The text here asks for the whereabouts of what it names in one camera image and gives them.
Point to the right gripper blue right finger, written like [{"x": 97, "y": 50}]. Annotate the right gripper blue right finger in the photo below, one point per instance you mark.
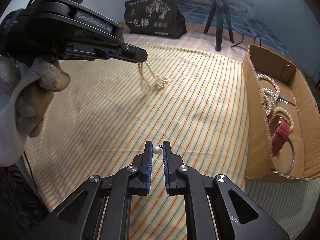
[{"x": 173, "y": 183}]

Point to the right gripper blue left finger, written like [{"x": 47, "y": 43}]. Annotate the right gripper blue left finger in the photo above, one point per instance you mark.
[{"x": 145, "y": 170}]

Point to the white pearl earring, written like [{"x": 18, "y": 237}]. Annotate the white pearl earring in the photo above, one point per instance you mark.
[{"x": 157, "y": 149}]

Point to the white gloved left hand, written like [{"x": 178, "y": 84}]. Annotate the white gloved left hand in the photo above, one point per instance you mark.
[{"x": 26, "y": 92}]

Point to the yellow striped bed sheet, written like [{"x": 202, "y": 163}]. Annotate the yellow striped bed sheet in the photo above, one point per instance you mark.
[{"x": 104, "y": 117}]

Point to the black gift bag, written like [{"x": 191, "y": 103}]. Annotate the black gift bag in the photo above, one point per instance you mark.
[{"x": 155, "y": 17}]

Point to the pink checked blanket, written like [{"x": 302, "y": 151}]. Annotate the pink checked blanket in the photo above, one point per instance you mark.
[{"x": 194, "y": 39}]

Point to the brown cardboard box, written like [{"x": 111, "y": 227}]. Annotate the brown cardboard box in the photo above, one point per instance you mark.
[{"x": 275, "y": 85}]

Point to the blue patterned quilt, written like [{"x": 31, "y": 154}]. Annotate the blue patterned quilt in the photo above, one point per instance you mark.
[{"x": 241, "y": 24}]

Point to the black tripod stand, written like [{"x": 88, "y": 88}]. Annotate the black tripod stand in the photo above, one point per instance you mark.
[{"x": 220, "y": 9}]

